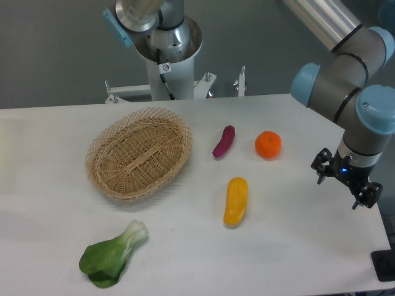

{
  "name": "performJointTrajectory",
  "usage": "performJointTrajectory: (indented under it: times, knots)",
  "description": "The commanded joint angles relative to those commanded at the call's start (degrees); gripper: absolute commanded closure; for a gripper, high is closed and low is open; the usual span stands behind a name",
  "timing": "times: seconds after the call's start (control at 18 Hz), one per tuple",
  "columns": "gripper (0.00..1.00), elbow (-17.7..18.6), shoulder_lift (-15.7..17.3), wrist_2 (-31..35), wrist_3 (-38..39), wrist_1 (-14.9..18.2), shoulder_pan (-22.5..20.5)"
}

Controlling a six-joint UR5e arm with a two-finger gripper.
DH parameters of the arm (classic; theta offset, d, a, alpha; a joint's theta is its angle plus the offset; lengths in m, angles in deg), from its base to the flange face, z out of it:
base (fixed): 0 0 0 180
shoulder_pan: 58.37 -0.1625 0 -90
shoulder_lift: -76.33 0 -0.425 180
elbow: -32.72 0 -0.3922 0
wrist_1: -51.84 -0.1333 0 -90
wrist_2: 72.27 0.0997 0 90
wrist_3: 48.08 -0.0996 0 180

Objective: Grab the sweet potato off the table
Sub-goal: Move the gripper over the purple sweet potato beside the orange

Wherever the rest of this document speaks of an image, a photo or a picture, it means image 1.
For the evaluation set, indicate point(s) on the yellow bell pepper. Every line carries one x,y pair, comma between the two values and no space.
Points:
236,202

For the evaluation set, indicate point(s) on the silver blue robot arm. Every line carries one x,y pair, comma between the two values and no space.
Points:
338,92

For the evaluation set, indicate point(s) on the black box at table edge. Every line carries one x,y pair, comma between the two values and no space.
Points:
383,262

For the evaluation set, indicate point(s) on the purple sweet potato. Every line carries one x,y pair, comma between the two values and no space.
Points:
225,142

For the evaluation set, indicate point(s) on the white metal frame bracket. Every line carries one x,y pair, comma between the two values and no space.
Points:
201,90

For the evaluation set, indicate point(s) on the green bok choy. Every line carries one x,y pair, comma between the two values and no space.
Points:
104,262

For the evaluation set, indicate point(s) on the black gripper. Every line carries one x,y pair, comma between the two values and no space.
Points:
356,178

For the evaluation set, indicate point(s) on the white clamp post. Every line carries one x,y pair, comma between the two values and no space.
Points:
239,85

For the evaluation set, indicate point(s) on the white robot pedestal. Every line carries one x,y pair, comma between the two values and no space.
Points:
169,55

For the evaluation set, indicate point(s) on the woven wicker basket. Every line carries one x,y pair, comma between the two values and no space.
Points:
139,153

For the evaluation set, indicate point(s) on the orange mandarin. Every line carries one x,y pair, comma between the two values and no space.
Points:
268,144

